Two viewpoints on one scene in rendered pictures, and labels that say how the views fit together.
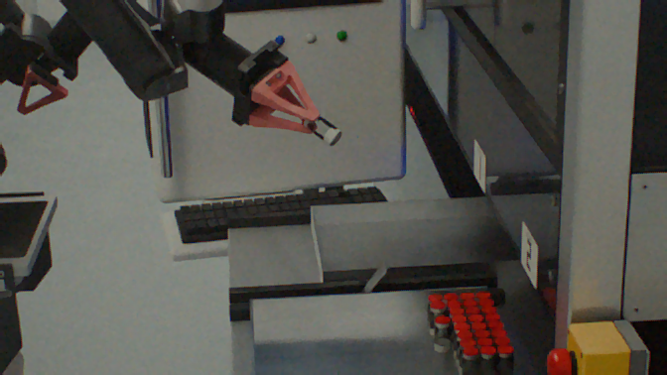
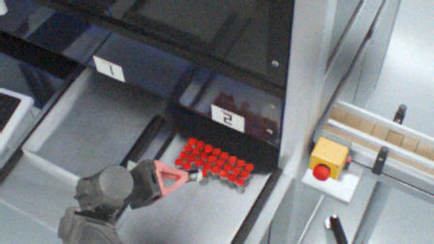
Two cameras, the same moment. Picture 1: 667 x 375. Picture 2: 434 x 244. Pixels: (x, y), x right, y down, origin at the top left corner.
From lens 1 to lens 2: 1.26 m
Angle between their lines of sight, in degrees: 49
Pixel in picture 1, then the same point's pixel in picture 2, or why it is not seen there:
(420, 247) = (96, 124)
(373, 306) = not seen: hidden behind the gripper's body
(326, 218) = (30, 145)
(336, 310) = not seen: hidden behind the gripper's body
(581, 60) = (317, 60)
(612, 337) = (335, 146)
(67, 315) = not seen: outside the picture
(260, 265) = (49, 205)
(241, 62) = (137, 186)
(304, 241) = (41, 168)
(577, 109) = (312, 78)
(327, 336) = (152, 222)
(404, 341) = (184, 193)
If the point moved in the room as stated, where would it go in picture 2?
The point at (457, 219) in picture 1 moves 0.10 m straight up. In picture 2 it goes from (81, 89) to (74, 67)
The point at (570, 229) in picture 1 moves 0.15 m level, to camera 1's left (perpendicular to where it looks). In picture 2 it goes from (304, 120) to (268, 173)
